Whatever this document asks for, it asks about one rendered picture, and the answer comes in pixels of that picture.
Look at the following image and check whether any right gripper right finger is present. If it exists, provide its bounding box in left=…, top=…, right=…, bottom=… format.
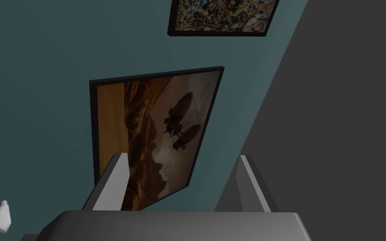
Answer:
left=214, top=154, right=279, bottom=213

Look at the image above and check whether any speckled abstract picture black frame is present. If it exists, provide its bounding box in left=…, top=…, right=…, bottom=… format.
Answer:
left=167, top=0, right=280, bottom=37

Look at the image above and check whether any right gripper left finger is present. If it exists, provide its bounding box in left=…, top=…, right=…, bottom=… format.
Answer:
left=81, top=152, right=131, bottom=212

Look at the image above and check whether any brown landscape picture black frame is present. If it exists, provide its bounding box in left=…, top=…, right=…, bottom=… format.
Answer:
left=89, top=66, right=225, bottom=211

